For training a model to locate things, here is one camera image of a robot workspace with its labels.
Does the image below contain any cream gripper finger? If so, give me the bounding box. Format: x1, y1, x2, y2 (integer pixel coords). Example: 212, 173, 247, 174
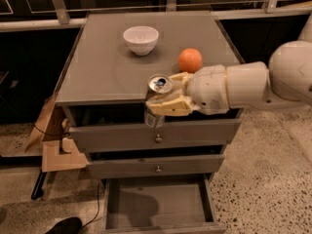
146, 95, 199, 117
170, 72, 193, 96

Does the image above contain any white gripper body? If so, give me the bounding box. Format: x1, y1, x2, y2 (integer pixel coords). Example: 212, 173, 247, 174
187, 65, 229, 115

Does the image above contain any silver redbull can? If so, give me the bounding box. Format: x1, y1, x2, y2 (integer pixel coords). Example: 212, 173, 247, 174
144, 75, 173, 128

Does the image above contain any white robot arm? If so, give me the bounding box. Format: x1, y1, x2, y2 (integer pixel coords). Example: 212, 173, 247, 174
146, 16, 312, 117

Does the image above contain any grey middle drawer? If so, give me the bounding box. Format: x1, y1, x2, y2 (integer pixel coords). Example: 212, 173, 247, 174
88, 145, 225, 178

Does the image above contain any grey drawer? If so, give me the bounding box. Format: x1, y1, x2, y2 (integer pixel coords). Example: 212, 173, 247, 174
88, 145, 225, 178
64, 102, 241, 153
100, 175, 226, 234

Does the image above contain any grey drawer cabinet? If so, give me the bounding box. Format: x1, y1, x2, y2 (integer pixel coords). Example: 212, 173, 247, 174
53, 10, 260, 181

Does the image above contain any grey top drawer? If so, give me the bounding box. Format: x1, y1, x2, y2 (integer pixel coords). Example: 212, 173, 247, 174
64, 102, 241, 153

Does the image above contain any grey bottom drawer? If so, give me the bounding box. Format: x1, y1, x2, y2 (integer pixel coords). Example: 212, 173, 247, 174
100, 175, 226, 234

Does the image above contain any orange fruit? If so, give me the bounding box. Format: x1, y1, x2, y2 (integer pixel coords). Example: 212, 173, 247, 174
177, 48, 203, 73

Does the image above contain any white ceramic bowl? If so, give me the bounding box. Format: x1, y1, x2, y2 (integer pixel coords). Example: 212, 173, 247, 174
123, 26, 159, 56

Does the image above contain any black shoe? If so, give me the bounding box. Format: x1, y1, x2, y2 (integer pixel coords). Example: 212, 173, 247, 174
45, 216, 82, 234

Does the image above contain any black floor bar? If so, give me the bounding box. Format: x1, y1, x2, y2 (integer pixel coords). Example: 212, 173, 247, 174
31, 171, 47, 200

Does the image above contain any black cable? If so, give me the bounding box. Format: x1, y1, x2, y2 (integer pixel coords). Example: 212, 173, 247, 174
81, 182, 101, 229

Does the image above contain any metal railing frame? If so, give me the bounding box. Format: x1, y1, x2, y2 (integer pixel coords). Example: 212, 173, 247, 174
0, 0, 312, 32

